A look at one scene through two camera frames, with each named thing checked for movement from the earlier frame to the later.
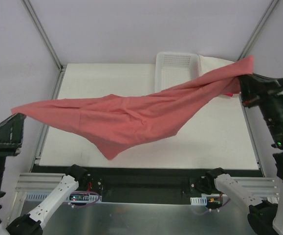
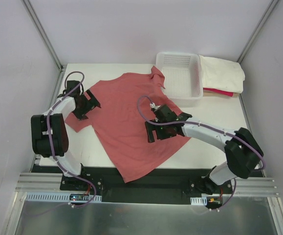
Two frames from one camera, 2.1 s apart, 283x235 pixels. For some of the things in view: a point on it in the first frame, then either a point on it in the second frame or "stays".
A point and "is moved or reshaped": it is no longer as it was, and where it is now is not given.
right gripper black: (257, 98) → (154, 132)
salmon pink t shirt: (113, 123) is moved or reshaped
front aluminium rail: (28, 183) stays
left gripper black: (2, 150) → (87, 104)
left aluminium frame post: (44, 34) stays
